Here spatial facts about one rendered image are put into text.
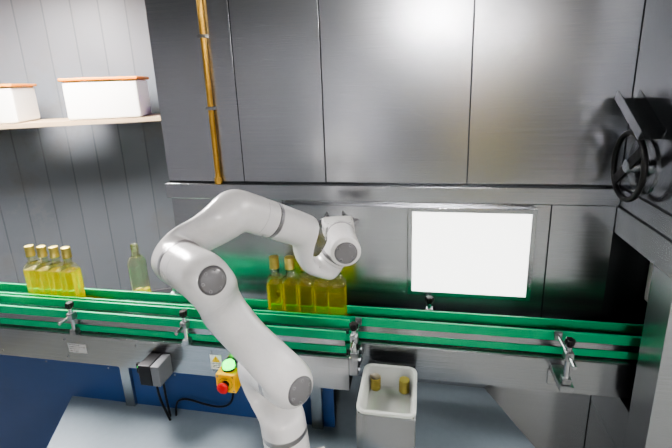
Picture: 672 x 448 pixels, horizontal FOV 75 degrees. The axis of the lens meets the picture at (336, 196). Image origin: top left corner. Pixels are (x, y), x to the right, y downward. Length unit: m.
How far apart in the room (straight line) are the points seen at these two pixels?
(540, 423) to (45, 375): 1.97
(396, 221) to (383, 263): 0.17
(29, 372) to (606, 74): 2.38
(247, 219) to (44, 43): 3.47
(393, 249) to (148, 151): 2.94
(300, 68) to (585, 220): 1.10
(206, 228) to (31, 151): 3.49
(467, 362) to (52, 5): 3.84
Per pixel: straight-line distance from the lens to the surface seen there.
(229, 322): 1.01
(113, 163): 4.22
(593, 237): 1.72
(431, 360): 1.61
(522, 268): 1.67
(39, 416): 2.38
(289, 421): 1.24
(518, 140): 1.57
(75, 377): 2.12
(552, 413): 2.05
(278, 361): 1.10
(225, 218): 0.95
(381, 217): 1.58
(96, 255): 4.49
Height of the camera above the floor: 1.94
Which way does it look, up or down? 15 degrees down
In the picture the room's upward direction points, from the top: 2 degrees counter-clockwise
